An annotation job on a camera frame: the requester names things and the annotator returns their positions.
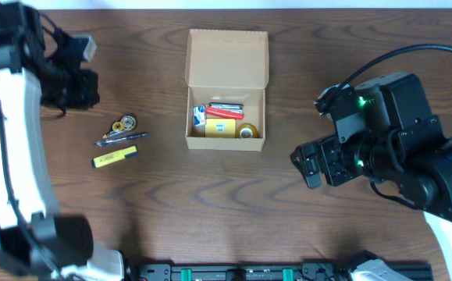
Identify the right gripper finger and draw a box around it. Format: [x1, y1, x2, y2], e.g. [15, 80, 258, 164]
[290, 142, 318, 174]
[304, 155, 322, 189]

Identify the yellow tape roll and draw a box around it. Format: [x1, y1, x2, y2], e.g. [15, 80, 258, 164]
[236, 123, 258, 139]

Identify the correction tape dispenser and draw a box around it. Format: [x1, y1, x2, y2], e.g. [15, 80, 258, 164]
[112, 114, 137, 133]

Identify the red black stapler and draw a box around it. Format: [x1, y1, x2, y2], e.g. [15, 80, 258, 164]
[205, 103, 244, 120]

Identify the black pen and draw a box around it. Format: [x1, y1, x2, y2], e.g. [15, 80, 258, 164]
[94, 132, 150, 147]

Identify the yellow highlighter marker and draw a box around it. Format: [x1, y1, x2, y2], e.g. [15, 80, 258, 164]
[91, 146, 138, 169]

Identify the yellow sticky note pad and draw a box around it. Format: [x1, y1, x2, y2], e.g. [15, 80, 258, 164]
[205, 118, 237, 138]

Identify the small blue white box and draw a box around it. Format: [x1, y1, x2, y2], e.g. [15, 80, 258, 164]
[193, 105, 207, 127]

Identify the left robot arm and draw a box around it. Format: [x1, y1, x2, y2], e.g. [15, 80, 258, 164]
[0, 1, 126, 280]

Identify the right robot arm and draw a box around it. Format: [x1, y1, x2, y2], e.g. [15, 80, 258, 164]
[290, 73, 452, 279]

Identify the dark pencil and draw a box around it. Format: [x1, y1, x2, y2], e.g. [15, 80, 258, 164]
[102, 130, 126, 139]

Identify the brown cardboard box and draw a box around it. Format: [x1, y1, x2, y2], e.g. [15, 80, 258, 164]
[185, 29, 269, 151]

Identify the black mounting rail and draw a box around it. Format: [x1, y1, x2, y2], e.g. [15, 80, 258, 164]
[123, 262, 433, 281]

